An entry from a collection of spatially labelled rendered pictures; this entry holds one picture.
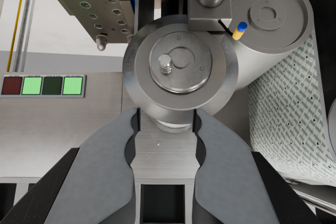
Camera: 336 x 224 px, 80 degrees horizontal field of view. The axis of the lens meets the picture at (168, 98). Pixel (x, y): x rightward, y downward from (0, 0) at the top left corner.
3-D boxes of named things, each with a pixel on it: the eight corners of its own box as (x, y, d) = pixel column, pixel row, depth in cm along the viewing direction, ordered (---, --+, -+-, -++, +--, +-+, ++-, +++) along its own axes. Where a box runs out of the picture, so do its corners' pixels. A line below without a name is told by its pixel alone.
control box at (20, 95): (85, 74, 60) (83, 97, 58) (86, 74, 60) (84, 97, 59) (2, 74, 60) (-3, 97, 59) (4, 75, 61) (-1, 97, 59)
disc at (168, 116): (233, 11, 27) (245, 122, 24) (232, 14, 28) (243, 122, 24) (123, 15, 27) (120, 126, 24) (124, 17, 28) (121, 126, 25)
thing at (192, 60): (226, 67, 23) (172, 103, 23) (221, 73, 25) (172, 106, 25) (188, 19, 25) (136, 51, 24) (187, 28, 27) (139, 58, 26)
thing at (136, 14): (141, -70, 32) (137, 38, 28) (154, 19, 54) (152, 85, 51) (138, -70, 32) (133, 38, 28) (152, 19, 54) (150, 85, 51)
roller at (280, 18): (307, -26, 28) (320, 54, 26) (243, 53, 53) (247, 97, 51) (221, -25, 28) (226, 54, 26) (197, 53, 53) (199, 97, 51)
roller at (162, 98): (222, 21, 26) (230, 108, 24) (197, 80, 52) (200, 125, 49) (134, 24, 26) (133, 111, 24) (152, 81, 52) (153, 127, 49)
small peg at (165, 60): (174, 61, 21) (163, 68, 20) (174, 70, 23) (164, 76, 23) (167, 50, 21) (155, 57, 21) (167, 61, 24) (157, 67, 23)
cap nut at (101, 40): (106, 34, 61) (105, 48, 60) (109, 40, 64) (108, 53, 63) (94, 34, 61) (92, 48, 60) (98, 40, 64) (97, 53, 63)
